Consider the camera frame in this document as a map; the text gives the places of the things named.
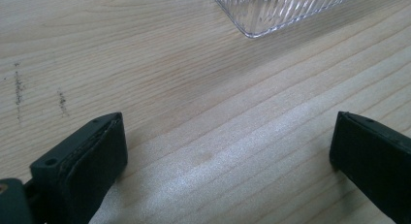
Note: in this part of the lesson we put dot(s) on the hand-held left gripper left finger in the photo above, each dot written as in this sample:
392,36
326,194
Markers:
80,166

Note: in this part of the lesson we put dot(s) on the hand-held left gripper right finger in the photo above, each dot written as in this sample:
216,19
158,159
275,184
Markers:
371,153

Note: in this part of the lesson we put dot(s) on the clear ribbed plastic tray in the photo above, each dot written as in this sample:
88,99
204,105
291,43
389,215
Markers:
278,9

